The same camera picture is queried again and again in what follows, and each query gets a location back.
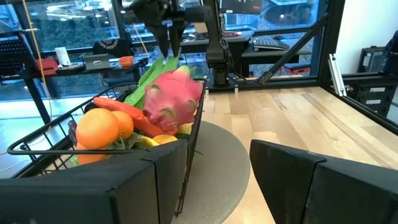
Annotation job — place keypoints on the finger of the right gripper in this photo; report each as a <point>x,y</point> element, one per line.
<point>162,37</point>
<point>178,35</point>

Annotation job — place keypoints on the silver aluminium bracket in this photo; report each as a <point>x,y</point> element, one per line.
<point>337,77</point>

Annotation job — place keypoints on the yellow star fruit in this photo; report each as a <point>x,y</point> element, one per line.
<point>147,141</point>

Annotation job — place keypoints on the grey device box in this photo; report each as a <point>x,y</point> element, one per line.
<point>97,62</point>

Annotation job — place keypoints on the black bag with white pattern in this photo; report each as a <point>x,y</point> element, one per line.
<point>110,46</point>

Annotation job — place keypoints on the black perforated crate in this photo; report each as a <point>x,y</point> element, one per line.
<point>14,56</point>

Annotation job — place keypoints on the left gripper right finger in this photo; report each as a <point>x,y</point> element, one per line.
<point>326,193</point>

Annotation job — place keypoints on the pink dragon fruit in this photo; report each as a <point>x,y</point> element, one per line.
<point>171,99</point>

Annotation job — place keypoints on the black aluminium table frame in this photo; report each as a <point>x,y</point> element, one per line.
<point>329,46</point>

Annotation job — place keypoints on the black work table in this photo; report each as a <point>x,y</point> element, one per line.
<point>34,93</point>

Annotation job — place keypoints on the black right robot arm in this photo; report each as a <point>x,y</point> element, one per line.
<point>217,46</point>

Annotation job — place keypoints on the black office desk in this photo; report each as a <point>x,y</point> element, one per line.
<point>242,57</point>

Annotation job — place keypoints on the grey round mat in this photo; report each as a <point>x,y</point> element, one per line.
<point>217,174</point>

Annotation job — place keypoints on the black computer keyboard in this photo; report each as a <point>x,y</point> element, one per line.
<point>269,43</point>

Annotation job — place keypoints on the long green vegetable bundle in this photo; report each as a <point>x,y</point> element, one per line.
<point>146,84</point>

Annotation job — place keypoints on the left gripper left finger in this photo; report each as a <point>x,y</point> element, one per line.
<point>93,193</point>

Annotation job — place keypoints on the yellow lemon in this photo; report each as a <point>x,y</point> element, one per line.
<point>185,128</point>

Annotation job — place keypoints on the black equipment case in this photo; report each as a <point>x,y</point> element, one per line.
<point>377,59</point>

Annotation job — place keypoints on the purple eggplant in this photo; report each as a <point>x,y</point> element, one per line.
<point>72,132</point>

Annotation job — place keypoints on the small orange object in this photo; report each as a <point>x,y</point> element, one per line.
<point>126,61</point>

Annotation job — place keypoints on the black box with white labels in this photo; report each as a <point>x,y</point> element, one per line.
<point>373,98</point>

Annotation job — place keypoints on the red box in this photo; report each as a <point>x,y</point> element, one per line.
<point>46,67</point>

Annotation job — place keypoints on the orange carrot with green top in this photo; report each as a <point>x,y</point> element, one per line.
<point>124,109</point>

